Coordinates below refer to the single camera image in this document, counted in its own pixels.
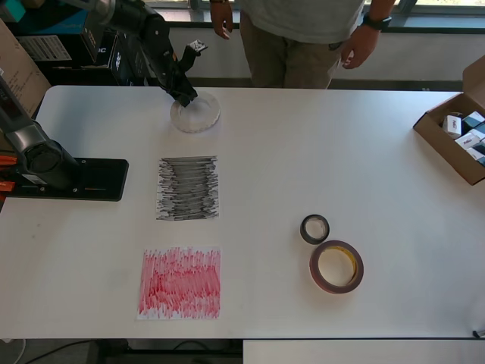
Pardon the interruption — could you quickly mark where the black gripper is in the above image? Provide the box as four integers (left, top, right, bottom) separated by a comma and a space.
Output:
161, 62, 199, 109

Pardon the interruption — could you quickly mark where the white tape roll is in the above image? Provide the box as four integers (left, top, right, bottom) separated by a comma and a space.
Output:
169, 90, 221, 135

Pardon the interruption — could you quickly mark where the black tape roll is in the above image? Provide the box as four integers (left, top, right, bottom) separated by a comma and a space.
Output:
300, 214, 330, 246

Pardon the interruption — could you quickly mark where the person's left forearm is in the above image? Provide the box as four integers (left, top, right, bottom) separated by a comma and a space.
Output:
365, 0, 399, 18

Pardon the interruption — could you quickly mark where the red 3M tape roll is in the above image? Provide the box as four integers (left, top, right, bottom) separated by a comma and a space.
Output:
309, 240, 365, 295

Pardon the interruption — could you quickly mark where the person's right hand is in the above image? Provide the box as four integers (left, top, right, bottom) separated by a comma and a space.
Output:
211, 2, 236, 41

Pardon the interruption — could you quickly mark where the person's left hand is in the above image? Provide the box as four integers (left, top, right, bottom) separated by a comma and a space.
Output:
340, 26, 380, 71

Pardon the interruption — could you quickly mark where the black AOC box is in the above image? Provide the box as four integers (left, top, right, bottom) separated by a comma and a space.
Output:
109, 30, 152, 87

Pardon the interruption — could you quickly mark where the black scribbled paper sheet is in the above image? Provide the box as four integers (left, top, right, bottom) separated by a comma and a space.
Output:
155, 154, 221, 222

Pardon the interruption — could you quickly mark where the black box orange print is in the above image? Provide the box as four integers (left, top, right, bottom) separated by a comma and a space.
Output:
81, 14, 118, 69

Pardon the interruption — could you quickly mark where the person in grey T-shirt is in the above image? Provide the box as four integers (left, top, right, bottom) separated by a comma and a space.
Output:
234, 0, 367, 90

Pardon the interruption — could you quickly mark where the black box white label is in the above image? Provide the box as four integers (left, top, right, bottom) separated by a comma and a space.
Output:
14, 34, 83, 69

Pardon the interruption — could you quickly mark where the blue product box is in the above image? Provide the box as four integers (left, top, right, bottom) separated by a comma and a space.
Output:
14, 3, 90, 37

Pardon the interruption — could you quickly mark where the cardboard box with shipping label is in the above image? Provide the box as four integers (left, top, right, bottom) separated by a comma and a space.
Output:
0, 18, 52, 115

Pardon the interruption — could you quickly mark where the red scribbled paper sheet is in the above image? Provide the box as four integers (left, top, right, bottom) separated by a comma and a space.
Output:
136, 246, 222, 322

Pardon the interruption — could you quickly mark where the small teal box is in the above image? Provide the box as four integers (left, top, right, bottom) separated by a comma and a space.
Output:
0, 0, 27, 24

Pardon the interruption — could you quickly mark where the black smartwatch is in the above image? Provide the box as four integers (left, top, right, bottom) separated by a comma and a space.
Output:
361, 13, 393, 31

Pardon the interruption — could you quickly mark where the open cardboard box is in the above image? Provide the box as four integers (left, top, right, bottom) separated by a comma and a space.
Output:
412, 55, 485, 187

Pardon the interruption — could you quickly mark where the small dark product box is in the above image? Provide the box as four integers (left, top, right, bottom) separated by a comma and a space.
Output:
462, 111, 485, 130

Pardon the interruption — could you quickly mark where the white panel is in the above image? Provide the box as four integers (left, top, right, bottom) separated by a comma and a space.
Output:
242, 340, 485, 364

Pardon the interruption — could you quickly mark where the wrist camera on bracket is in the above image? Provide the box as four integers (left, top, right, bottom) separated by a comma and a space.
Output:
181, 39, 210, 73

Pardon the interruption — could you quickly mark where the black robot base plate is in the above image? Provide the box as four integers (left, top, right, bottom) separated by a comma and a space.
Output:
7, 158, 130, 202

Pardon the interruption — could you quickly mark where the black floor cable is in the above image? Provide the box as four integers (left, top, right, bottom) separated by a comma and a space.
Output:
174, 339, 236, 352
22, 339, 99, 361

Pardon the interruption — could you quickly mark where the white floor cable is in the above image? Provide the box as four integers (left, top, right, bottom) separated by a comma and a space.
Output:
0, 337, 28, 364

